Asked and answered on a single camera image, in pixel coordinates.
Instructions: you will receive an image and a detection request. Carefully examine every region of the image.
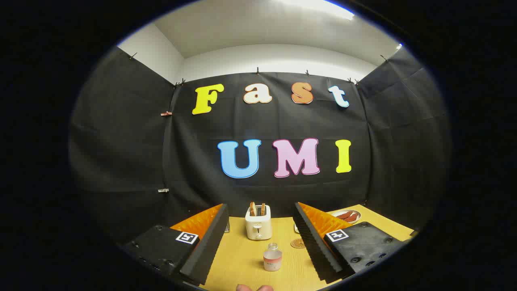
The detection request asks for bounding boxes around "black backdrop cloth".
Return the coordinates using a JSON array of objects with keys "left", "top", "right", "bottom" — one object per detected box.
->
[{"left": 69, "top": 46, "right": 451, "bottom": 243}]

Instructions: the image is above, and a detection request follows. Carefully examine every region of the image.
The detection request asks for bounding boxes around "white round plate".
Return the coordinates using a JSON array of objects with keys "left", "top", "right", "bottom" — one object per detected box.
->
[{"left": 331, "top": 209, "right": 361, "bottom": 225}]

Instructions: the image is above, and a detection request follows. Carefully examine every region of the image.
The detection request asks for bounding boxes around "wooden table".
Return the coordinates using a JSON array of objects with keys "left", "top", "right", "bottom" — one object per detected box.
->
[{"left": 200, "top": 204, "right": 416, "bottom": 291}]

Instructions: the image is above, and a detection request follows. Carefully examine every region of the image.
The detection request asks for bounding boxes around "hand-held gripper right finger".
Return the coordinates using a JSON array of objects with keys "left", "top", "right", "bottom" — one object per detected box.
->
[{"left": 292, "top": 202, "right": 410, "bottom": 284}]

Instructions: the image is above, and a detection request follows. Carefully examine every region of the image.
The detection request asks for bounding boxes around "clear juice bottle pink label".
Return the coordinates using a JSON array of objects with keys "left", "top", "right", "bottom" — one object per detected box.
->
[{"left": 263, "top": 243, "right": 283, "bottom": 272}]

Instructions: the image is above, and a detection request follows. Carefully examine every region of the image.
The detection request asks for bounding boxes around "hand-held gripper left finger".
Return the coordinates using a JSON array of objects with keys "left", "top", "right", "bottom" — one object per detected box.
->
[{"left": 120, "top": 203, "right": 230, "bottom": 287}]

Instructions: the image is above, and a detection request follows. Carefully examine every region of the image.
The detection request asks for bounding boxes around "white toaster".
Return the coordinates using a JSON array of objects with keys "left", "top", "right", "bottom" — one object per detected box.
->
[{"left": 245, "top": 205, "right": 272, "bottom": 241}]

